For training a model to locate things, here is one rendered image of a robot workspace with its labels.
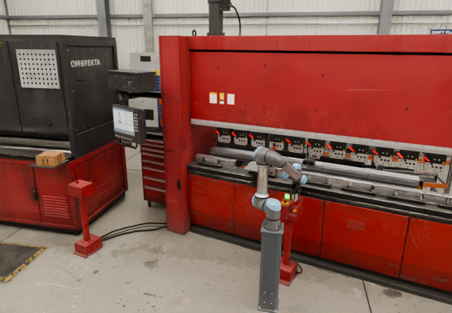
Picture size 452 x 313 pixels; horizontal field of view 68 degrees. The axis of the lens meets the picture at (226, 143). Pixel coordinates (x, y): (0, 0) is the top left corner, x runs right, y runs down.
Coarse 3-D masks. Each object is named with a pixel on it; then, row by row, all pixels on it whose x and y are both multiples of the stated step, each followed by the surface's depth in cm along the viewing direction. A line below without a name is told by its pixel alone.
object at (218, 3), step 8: (208, 0) 343; (216, 0) 339; (224, 0) 338; (216, 8) 342; (224, 8) 340; (216, 16) 344; (216, 24) 346; (240, 24) 355; (208, 32) 356; (216, 32) 349; (224, 32) 355; (240, 32) 358
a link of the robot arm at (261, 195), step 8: (256, 152) 266; (264, 152) 260; (256, 160) 268; (264, 160) 260; (264, 168) 266; (264, 176) 268; (264, 184) 270; (264, 192) 272; (256, 200) 275; (264, 200) 272
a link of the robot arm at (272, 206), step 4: (268, 200) 268; (272, 200) 269; (276, 200) 269; (264, 204) 269; (268, 204) 264; (272, 204) 263; (276, 204) 264; (264, 208) 268; (268, 208) 264; (272, 208) 262; (276, 208) 263; (280, 208) 266; (264, 212) 272; (268, 212) 265; (272, 212) 263; (276, 212) 264; (268, 216) 266; (272, 216) 264; (276, 216) 265
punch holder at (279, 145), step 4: (272, 136) 342; (276, 136) 340; (280, 136) 338; (284, 136) 337; (272, 140) 343; (276, 140) 341; (280, 140) 339; (284, 140) 339; (276, 144) 342; (280, 144) 340; (284, 144) 342; (276, 148) 344; (280, 148) 341; (284, 148) 344
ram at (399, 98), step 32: (192, 64) 362; (224, 64) 346; (256, 64) 330; (288, 64) 317; (320, 64) 304; (352, 64) 292; (384, 64) 281; (416, 64) 271; (448, 64) 262; (192, 96) 372; (224, 96) 355; (256, 96) 339; (288, 96) 324; (320, 96) 311; (352, 96) 299; (384, 96) 287; (416, 96) 277; (448, 96) 267; (288, 128) 332; (320, 128) 318; (352, 128) 305; (384, 128) 294; (416, 128) 283; (448, 128) 273
